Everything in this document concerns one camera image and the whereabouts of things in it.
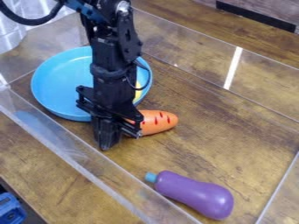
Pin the clear acrylic enclosure wall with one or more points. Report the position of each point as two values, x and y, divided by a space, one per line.
225 74

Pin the black bar in background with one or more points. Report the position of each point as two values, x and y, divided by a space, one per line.
256 16

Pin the purple toy eggplant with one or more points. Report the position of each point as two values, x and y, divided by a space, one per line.
207 198

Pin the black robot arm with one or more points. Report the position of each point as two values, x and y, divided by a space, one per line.
116 48

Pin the blue plastic plate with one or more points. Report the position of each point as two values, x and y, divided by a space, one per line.
57 76

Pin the white curtain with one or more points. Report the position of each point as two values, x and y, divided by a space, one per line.
20 15

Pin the blue object at corner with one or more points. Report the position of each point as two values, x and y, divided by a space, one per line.
12 213

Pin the yellow toy lemon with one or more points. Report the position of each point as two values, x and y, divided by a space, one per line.
137 96

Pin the orange toy carrot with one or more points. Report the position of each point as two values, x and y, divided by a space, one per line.
157 121

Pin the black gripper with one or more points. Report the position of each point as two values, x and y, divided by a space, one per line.
108 99

